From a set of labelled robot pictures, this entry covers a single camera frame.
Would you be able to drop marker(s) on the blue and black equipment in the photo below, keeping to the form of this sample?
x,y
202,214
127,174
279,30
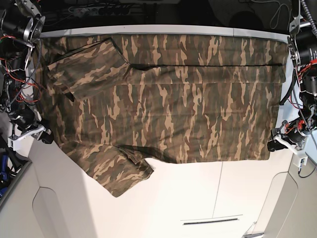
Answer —
x,y
10,165

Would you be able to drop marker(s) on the camouflage T-shirt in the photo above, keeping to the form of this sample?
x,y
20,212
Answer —
x,y
112,101

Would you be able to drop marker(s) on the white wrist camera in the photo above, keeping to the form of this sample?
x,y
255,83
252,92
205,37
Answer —
x,y
300,160
14,142

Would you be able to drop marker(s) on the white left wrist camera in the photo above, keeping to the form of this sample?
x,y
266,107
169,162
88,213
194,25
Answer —
x,y
300,160

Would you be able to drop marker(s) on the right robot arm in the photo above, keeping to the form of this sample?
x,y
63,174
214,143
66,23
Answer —
x,y
21,23

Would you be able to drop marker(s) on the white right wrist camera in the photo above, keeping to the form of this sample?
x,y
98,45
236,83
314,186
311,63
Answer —
x,y
14,142

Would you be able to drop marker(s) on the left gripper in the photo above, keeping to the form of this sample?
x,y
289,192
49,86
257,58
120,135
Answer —
x,y
288,136

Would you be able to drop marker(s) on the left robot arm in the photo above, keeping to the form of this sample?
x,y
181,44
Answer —
x,y
302,42

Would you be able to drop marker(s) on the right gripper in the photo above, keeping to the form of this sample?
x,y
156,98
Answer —
x,y
39,130

